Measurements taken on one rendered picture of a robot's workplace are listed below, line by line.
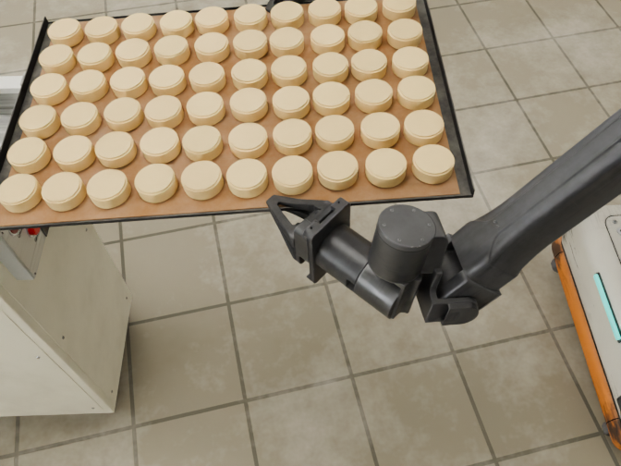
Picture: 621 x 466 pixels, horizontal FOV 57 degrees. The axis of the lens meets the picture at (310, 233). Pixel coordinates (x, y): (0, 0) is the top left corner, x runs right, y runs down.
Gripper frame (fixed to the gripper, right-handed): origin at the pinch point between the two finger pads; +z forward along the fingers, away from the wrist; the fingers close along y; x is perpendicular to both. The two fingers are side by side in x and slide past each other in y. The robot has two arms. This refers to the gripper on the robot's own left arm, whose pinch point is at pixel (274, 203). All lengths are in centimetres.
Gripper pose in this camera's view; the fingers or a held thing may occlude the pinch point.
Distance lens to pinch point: 70.4
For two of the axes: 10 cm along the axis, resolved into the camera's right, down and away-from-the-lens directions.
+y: 0.4, 5.6, 8.3
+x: 6.7, -6.3, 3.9
